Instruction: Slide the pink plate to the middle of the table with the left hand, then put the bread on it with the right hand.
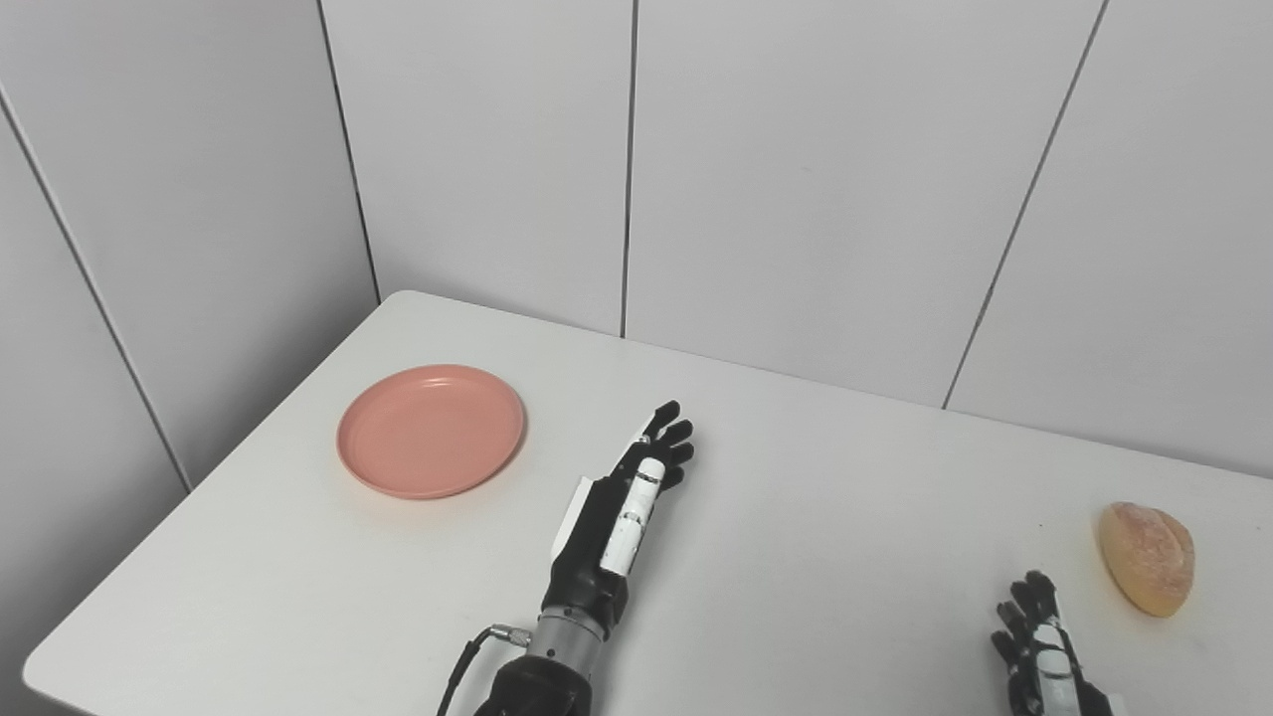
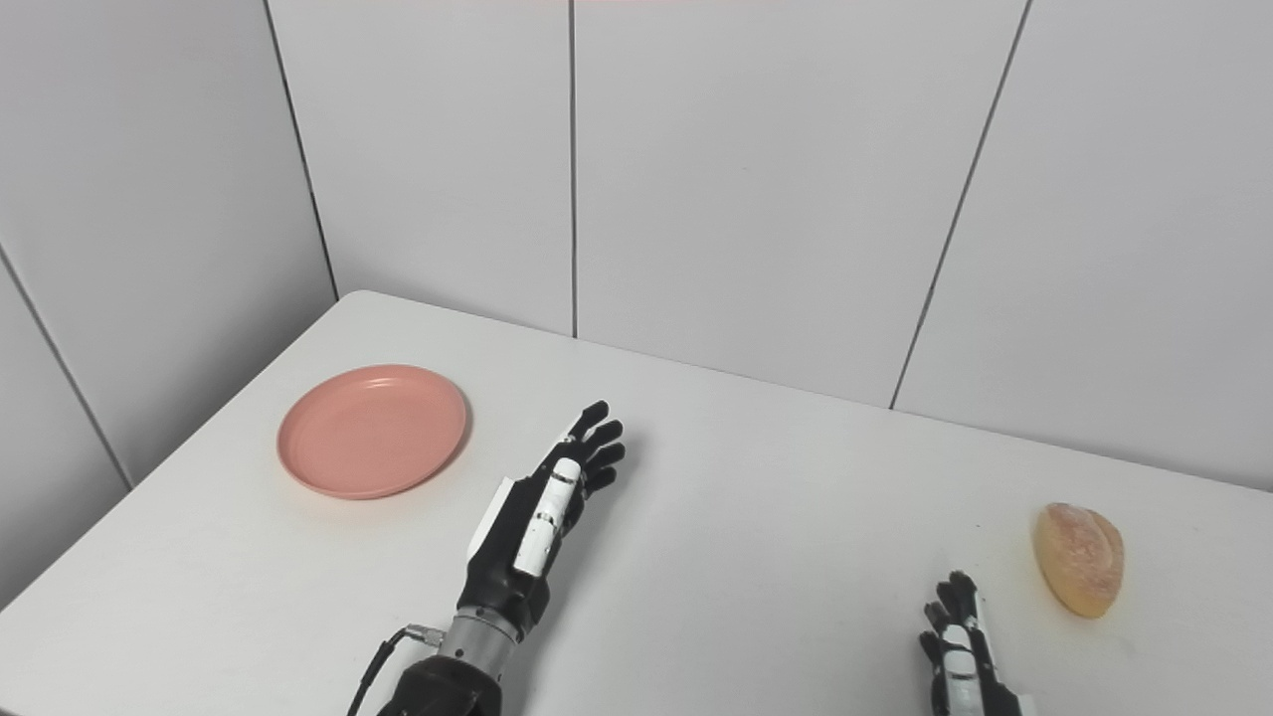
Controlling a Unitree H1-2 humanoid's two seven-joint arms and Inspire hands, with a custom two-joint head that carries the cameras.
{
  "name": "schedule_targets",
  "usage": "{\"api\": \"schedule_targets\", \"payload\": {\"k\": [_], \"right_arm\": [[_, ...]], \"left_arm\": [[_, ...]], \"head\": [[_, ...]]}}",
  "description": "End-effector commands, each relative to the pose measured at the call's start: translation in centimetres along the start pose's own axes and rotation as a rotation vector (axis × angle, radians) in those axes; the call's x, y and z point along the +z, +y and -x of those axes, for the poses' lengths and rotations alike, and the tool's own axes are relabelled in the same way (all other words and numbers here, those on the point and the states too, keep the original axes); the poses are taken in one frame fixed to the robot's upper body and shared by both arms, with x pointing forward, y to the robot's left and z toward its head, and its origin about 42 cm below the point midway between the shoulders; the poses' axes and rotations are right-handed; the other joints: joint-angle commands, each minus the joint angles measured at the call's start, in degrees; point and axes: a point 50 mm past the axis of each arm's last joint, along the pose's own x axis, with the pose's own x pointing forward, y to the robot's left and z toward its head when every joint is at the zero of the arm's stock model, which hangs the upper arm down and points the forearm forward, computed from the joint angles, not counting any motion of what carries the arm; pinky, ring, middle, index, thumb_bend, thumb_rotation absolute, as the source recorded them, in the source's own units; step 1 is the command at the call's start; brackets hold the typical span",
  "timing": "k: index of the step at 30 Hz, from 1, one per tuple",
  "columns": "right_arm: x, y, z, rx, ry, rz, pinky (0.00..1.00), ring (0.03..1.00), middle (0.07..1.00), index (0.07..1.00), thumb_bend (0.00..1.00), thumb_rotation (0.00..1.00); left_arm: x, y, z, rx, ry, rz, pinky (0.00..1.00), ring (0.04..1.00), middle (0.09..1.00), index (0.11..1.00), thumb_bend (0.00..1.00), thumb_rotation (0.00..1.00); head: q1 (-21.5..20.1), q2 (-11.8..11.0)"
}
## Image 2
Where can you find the golden bread roll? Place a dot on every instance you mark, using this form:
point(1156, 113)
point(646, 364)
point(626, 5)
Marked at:
point(1079, 559)

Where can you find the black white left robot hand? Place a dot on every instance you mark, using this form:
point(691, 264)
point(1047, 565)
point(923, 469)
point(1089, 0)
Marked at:
point(502, 567)

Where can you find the pink round plate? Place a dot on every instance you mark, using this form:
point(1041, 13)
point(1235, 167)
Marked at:
point(373, 431)

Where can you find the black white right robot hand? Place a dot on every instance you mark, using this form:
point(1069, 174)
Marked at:
point(970, 676)

